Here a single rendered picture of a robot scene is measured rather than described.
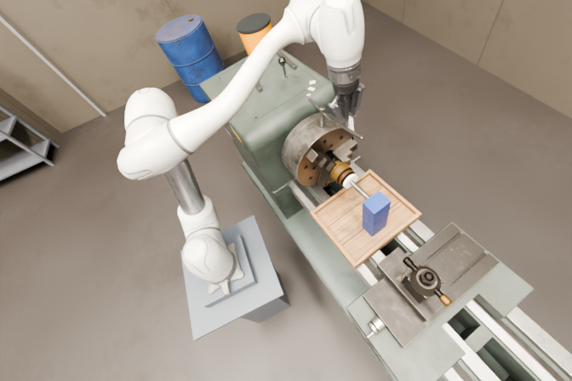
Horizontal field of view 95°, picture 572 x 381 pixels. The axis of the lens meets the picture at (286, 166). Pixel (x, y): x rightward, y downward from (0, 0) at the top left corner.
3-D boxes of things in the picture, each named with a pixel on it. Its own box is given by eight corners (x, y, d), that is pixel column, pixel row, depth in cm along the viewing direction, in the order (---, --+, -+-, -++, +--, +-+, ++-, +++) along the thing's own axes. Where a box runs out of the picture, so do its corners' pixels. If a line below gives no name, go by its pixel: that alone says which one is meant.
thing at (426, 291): (403, 277, 78) (404, 275, 75) (423, 261, 79) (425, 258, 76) (426, 302, 73) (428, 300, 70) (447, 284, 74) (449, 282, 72)
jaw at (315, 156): (315, 157, 114) (299, 152, 105) (322, 148, 112) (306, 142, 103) (331, 173, 107) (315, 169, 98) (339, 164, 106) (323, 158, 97)
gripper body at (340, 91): (341, 89, 70) (344, 113, 78) (366, 72, 72) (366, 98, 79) (324, 77, 75) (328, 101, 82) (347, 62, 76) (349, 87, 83)
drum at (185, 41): (224, 70, 378) (193, 7, 309) (238, 88, 343) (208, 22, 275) (188, 89, 370) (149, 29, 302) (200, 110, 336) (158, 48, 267)
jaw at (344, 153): (327, 147, 114) (348, 131, 115) (328, 153, 118) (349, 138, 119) (344, 162, 107) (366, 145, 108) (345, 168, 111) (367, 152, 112)
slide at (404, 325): (363, 297, 94) (363, 295, 91) (448, 227, 101) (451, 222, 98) (402, 349, 83) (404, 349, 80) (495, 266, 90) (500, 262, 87)
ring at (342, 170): (324, 166, 106) (339, 180, 101) (342, 153, 107) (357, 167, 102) (327, 178, 113) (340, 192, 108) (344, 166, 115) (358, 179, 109)
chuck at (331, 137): (287, 184, 126) (282, 134, 102) (339, 156, 135) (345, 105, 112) (298, 196, 120) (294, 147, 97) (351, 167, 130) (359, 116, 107)
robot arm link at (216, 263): (204, 289, 116) (176, 278, 98) (197, 252, 127) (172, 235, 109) (237, 273, 116) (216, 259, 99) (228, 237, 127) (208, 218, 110)
